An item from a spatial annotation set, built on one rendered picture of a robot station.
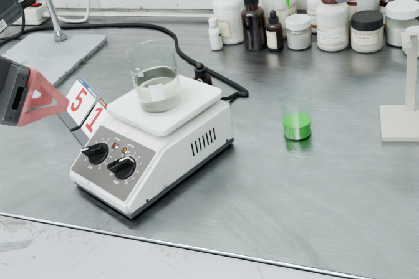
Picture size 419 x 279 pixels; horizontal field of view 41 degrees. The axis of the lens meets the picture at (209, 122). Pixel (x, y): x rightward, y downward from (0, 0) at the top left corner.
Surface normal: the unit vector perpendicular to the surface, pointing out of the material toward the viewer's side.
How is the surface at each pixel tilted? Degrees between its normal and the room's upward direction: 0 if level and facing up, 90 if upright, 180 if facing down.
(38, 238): 0
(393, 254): 0
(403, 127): 0
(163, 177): 90
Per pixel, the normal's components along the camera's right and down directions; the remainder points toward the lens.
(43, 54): -0.14, -0.83
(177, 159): 0.72, 0.29
